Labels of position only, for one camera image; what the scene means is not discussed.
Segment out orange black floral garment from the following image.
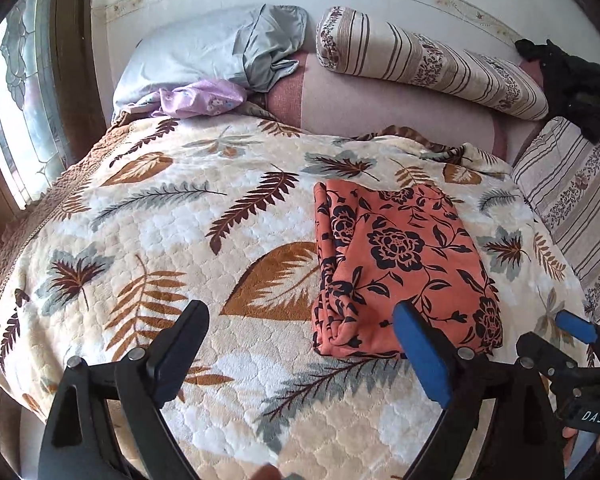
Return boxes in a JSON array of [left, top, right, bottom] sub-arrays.
[[312, 180, 503, 359]]

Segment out black clothing pile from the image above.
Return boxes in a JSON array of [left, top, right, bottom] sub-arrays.
[[515, 39, 600, 144]]

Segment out right hand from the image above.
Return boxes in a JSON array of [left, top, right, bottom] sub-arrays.
[[562, 427, 600, 471]]

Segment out left hand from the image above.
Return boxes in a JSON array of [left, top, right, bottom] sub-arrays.
[[251, 464, 283, 480]]

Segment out striped floral folded quilt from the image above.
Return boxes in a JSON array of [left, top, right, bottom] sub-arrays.
[[513, 117, 600, 322]]

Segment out cream leaf-pattern fleece blanket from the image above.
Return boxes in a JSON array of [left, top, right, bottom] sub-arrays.
[[0, 114, 586, 479]]

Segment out pink bed sheet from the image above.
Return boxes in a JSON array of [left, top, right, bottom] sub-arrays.
[[264, 52, 544, 165]]

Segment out stained glass window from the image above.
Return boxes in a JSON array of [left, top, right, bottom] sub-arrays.
[[0, 0, 71, 208]]

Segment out striped floral bolster pillow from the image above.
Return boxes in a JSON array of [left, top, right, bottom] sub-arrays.
[[315, 6, 548, 122]]

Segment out purple floral cloth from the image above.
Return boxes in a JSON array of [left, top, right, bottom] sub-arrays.
[[123, 79, 248, 119]]

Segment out light grey-blue pillow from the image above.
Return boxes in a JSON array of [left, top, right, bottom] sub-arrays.
[[112, 3, 309, 113]]

